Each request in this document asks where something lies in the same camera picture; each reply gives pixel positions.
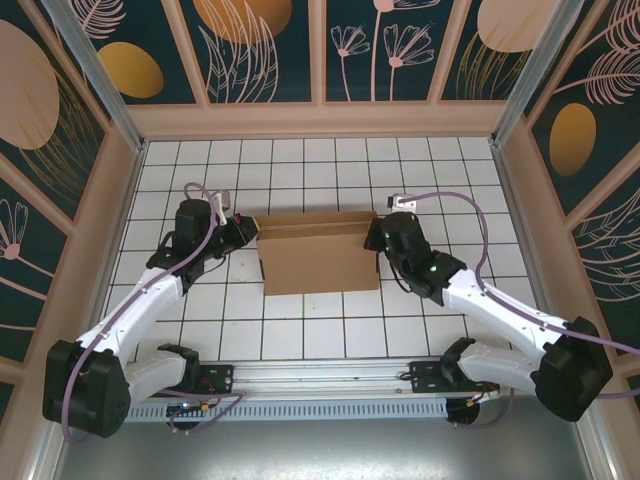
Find brown cardboard box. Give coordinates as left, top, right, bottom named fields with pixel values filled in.
left=254, top=210, right=381, bottom=297

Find grey metal sheet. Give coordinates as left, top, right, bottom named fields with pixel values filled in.
left=47, top=394, right=599, bottom=480

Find thin black right gripper cable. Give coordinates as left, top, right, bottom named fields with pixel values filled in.
left=391, top=259, right=412, bottom=296

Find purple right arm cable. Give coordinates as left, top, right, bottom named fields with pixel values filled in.
left=399, top=190, right=640, bottom=431

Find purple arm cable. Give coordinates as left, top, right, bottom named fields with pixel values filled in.
left=61, top=181, right=249, bottom=444
left=399, top=190, right=640, bottom=431

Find aluminium side rail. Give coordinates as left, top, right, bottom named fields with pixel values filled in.
left=74, top=141, right=148, bottom=362
left=490, top=139, right=569, bottom=355

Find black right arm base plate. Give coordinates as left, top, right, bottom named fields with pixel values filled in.
left=408, top=360, right=452, bottom=395

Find long aluminium mounting rail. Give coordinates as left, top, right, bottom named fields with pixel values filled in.
left=47, top=353, right=599, bottom=402

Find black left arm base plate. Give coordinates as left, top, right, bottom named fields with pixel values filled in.
left=193, top=363, right=236, bottom=397

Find yellow plug base wires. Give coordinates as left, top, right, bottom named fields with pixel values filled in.
left=465, top=385, right=502, bottom=408

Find red black base wires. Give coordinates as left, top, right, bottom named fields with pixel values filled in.
left=166, top=387, right=224, bottom=419

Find slotted grey cable tray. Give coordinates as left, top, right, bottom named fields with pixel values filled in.
left=119, top=398, right=450, bottom=422

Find aluminium corner post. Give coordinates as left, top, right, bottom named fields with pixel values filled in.
left=492, top=0, right=599, bottom=147
left=42, top=0, right=147, bottom=153

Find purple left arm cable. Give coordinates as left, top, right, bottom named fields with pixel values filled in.
left=61, top=181, right=249, bottom=444

